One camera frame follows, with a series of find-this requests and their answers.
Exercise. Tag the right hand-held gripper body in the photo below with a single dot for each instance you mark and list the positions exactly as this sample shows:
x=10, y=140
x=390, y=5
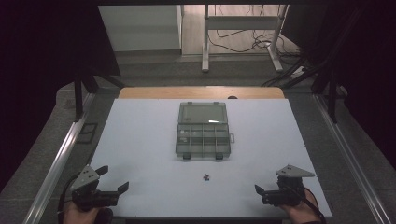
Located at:
x=288, y=194

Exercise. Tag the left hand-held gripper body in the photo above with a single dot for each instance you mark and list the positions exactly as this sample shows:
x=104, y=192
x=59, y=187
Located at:
x=85, y=193

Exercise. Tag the clear plastic compartment box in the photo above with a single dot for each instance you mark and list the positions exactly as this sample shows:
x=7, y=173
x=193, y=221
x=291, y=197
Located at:
x=202, y=130

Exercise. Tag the person's right hand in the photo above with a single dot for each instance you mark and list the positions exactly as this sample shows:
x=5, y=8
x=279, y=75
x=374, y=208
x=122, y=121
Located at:
x=303, y=211

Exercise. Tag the person's left hand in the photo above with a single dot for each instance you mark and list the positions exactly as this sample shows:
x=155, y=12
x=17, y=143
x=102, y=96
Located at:
x=79, y=217

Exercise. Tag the black metal stand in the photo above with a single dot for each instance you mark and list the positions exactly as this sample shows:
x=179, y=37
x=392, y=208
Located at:
x=332, y=96
x=79, y=96

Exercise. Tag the small parts in box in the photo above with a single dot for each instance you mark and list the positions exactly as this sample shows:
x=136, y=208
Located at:
x=183, y=135

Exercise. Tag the white power strip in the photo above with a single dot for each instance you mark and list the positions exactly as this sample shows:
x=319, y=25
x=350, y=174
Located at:
x=299, y=72

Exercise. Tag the dark curtain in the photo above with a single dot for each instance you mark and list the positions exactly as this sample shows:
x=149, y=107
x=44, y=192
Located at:
x=40, y=62
x=367, y=68

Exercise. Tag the white cabinet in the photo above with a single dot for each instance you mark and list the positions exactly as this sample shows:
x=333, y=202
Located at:
x=140, y=28

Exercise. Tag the aluminium rail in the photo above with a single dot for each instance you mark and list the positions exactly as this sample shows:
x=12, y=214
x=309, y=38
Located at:
x=348, y=155
x=59, y=165

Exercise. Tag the white desk frame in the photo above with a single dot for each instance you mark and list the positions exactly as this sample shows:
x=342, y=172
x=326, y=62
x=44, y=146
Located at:
x=243, y=22

